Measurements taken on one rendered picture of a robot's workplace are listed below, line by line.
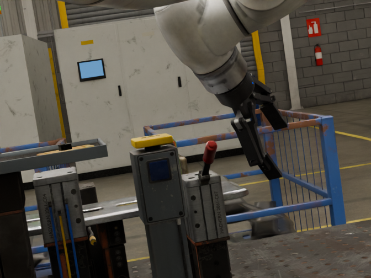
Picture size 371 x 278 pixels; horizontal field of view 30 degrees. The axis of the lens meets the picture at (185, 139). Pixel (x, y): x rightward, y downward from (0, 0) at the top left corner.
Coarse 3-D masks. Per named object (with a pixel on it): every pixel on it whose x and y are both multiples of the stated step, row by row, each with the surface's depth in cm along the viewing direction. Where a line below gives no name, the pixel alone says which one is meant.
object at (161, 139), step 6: (132, 138) 112; (138, 138) 111; (144, 138) 109; (150, 138) 108; (156, 138) 107; (162, 138) 108; (168, 138) 108; (132, 144) 110; (138, 144) 107; (144, 144) 107; (150, 144) 107; (156, 144) 107; (162, 144) 108; (150, 150) 109
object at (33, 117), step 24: (0, 24) 890; (0, 48) 884; (24, 48) 893; (0, 72) 887; (24, 72) 889; (48, 72) 1084; (0, 96) 889; (24, 96) 891; (48, 96) 1044; (0, 120) 892; (24, 120) 894; (48, 120) 1006; (0, 144) 897; (24, 144) 897
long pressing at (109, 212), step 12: (228, 192) 139; (240, 192) 139; (96, 204) 149; (108, 204) 147; (120, 204) 145; (132, 204) 143; (36, 216) 145; (84, 216) 137; (96, 216) 134; (108, 216) 134; (120, 216) 135; (132, 216) 135; (36, 228) 132
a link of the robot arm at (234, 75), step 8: (232, 56) 122; (240, 56) 124; (224, 64) 121; (232, 64) 122; (240, 64) 124; (216, 72) 122; (224, 72) 122; (232, 72) 123; (240, 72) 124; (200, 80) 125; (208, 80) 123; (216, 80) 123; (224, 80) 123; (232, 80) 123; (240, 80) 124; (208, 88) 126; (216, 88) 125; (224, 88) 124
